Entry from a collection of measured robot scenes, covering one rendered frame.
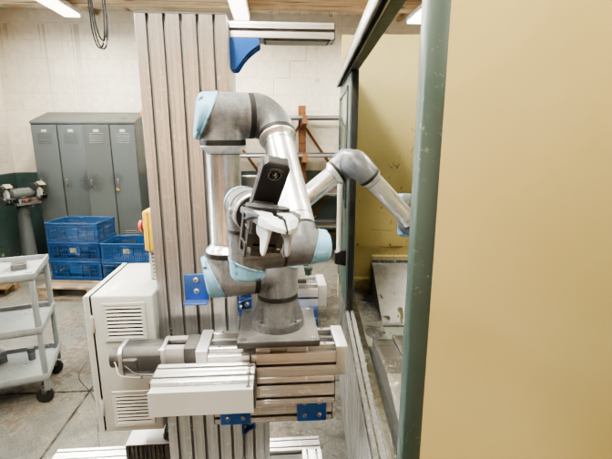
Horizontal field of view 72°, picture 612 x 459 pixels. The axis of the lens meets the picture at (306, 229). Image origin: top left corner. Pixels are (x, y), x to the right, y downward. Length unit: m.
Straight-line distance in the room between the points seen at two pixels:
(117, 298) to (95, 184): 4.72
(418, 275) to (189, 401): 0.68
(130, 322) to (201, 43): 0.85
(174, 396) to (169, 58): 0.90
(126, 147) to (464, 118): 5.43
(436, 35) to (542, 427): 0.74
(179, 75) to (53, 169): 5.11
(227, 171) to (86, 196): 5.18
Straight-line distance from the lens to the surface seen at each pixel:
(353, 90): 2.07
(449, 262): 0.77
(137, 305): 1.38
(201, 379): 1.18
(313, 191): 1.77
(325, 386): 1.29
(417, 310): 0.79
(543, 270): 0.84
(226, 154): 1.07
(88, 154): 6.04
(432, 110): 0.73
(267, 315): 1.19
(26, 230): 6.22
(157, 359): 1.30
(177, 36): 1.32
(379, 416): 1.51
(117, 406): 1.56
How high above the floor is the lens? 1.70
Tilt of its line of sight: 13 degrees down
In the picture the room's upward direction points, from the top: straight up
